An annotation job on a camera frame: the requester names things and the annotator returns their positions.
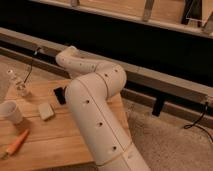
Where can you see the white paper cup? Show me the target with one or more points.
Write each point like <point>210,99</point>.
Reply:
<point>9,110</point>

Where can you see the orange carrot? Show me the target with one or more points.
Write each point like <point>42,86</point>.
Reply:
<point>13,147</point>

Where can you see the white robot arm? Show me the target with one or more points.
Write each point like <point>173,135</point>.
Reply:
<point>86,97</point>

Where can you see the beige sponge block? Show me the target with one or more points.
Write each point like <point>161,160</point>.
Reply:
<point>45,111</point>

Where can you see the wooden table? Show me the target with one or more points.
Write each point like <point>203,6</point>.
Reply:
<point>51,143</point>

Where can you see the black smartphone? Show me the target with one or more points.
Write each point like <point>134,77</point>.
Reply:
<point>59,93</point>

